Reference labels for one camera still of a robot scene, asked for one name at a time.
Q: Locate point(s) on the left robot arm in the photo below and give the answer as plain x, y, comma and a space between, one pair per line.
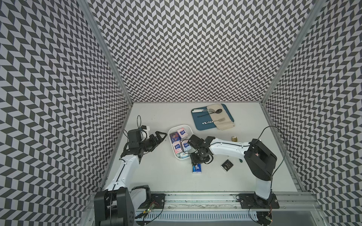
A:
116, 205

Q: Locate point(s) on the aluminium front rail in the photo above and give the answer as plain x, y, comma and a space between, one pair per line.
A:
235, 201

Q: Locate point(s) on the dark metal spoon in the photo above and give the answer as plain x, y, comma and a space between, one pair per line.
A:
210, 112

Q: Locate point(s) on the patterned handle fork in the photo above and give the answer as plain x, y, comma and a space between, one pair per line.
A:
209, 122

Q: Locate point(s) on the beige cloth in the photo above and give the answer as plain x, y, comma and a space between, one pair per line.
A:
225, 125

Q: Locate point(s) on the white storage box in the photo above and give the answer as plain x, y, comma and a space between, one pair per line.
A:
190, 133

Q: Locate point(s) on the pale blue pink pack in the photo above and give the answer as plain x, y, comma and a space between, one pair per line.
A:
186, 147

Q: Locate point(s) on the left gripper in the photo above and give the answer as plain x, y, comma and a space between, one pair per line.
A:
155, 142

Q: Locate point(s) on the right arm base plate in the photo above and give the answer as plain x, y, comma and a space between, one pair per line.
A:
252, 201

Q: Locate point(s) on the black tissue pack lower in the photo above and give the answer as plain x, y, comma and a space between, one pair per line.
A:
227, 165

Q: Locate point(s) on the purple tissue pack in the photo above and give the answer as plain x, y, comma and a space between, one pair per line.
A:
174, 137

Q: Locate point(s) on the pink white tissue pack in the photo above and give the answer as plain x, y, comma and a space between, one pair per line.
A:
182, 133

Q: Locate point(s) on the blue Tempo pack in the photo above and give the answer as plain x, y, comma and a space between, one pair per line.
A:
196, 169

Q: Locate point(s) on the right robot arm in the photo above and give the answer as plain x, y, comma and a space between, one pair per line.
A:
259, 158

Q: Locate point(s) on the white handled knife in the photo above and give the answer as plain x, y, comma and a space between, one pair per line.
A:
199, 110

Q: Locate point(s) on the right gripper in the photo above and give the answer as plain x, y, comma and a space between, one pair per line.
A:
194, 160

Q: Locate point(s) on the teal tray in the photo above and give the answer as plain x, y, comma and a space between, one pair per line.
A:
198, 120

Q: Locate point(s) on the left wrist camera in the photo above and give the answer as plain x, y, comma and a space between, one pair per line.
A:
138, 136

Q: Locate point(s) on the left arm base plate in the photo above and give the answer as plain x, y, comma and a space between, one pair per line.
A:
148, 201

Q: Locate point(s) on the light blue tissue pack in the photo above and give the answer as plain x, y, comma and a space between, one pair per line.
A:
183, 155

